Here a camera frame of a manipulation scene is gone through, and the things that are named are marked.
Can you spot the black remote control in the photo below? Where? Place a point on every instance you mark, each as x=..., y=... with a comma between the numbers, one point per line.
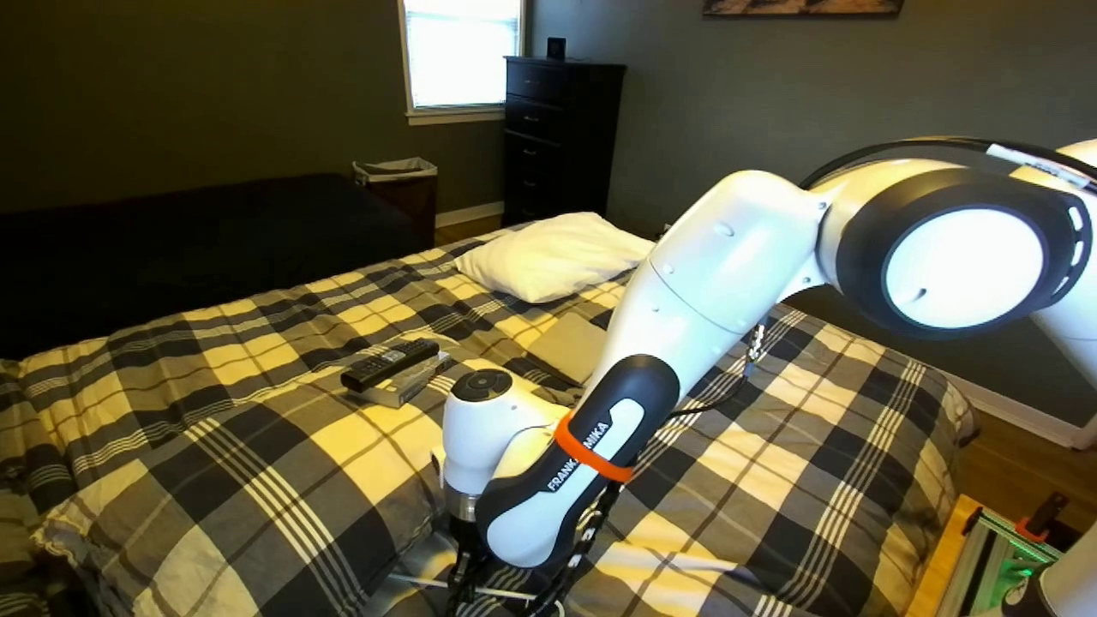
x=363, y=376

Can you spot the folded grey cloth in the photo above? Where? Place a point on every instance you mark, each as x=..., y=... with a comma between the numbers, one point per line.
x=574, y=346

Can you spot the dark laundry hamper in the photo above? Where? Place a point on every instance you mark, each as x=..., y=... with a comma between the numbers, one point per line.
x=405, y=183

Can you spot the white pillow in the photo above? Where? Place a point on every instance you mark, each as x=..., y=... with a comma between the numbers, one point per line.
x=555, y=257

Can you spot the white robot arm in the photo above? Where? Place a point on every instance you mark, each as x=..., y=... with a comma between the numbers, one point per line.
x=927, y=238

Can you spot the wall picture frame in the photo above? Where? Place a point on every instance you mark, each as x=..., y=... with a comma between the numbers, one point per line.
x=803, y=8

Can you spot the dark couch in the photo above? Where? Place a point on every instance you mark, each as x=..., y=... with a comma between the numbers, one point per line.
x=79, y=272

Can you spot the wooden cart board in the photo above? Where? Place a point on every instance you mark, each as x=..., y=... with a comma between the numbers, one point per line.
x=945, y=565

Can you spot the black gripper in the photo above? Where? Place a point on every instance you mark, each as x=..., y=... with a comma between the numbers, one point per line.
x=479, y=583

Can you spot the black dresser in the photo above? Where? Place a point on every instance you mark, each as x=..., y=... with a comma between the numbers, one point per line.
x=562, y=127

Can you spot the plaid checkered duvet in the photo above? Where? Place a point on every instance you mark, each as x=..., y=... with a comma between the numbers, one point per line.
x=212, y=463

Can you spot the window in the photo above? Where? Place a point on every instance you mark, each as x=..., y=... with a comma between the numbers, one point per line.
x=454, y=56

